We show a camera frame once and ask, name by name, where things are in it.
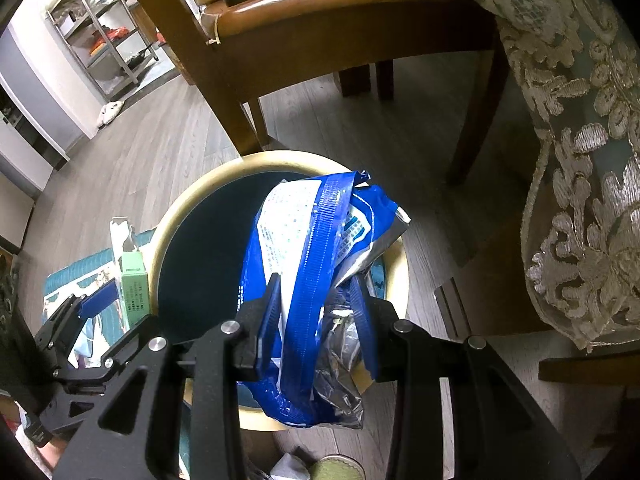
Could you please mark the metal shelf rack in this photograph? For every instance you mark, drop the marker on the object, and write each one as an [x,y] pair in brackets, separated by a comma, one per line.
[107,35]

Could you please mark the white cabinet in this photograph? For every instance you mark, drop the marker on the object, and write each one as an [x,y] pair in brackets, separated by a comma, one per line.
[30,125]

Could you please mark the orange packet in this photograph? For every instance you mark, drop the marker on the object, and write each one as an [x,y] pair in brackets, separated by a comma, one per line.
[110,37]

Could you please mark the teal patterned rug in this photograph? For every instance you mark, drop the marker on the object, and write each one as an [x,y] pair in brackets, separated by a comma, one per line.
[65,275]

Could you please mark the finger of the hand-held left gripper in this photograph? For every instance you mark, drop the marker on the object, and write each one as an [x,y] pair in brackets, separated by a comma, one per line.
[60,320]
[100,372]

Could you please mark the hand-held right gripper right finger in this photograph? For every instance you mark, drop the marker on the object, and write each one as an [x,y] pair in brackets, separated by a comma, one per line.
[361,320]

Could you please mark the green carton box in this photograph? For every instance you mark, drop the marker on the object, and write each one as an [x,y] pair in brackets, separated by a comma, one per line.
[135,295]

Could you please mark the white slippers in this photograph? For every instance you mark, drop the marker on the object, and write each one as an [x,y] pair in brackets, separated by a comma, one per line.
[110,112]

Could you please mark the grey cloth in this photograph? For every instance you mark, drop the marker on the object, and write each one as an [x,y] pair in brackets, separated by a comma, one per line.
[290,467]

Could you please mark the teal lace tablecloth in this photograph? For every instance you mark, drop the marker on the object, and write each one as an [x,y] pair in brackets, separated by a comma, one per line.
[575,110]

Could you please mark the cream rimmed waste bin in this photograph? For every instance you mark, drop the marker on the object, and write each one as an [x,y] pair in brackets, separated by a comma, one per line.
[200,240]

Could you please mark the green slipper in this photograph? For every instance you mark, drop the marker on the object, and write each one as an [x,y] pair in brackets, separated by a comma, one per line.
[337,467]

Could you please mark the brown wooden chair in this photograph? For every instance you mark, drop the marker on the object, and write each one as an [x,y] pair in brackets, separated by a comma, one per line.
[350,15]

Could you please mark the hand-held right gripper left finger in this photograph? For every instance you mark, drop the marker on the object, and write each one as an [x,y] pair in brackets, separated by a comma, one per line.
[270,310]

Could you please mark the blue snack bag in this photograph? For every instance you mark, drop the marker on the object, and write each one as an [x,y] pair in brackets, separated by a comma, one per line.
[300,240]

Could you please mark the dark wooden chair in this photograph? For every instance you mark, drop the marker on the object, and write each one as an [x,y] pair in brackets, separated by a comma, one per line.
[575,370]

